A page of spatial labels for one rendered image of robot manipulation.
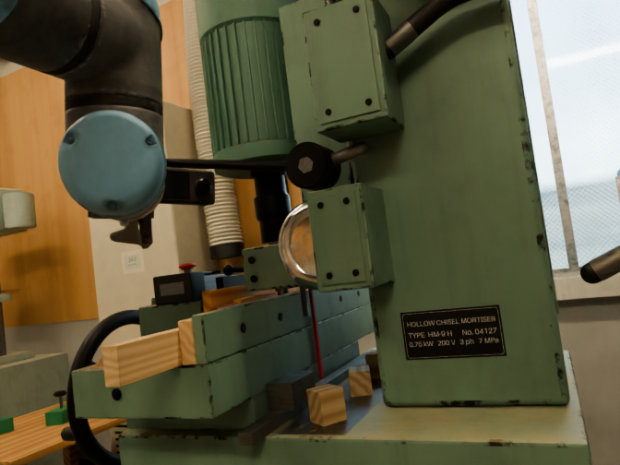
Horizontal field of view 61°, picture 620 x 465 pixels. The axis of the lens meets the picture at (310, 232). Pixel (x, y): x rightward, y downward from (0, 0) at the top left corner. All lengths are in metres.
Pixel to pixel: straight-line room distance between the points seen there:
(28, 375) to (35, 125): 1.45
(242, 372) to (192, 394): 0.07
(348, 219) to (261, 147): 0.25
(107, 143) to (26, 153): 3.11
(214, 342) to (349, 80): 0.34
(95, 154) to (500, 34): 0.47
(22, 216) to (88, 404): 2.24
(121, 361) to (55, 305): 2.83
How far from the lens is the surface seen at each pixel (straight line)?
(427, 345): 0.68
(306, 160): 0.67
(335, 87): 0.64
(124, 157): 0.50
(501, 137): 0.67
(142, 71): 0.53
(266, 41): 0.85
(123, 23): 0.52
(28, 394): 3.02
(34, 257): 3.51
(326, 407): 0.67
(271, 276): 0.83
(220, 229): 2.30
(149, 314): 0.95
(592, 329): 2.04
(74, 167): 0.50
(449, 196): 0.67
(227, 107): 0.84
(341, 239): 0.60
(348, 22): 0.66
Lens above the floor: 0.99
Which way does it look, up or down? 4 degrees up
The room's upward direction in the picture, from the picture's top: 7 degrees counter-clockwise
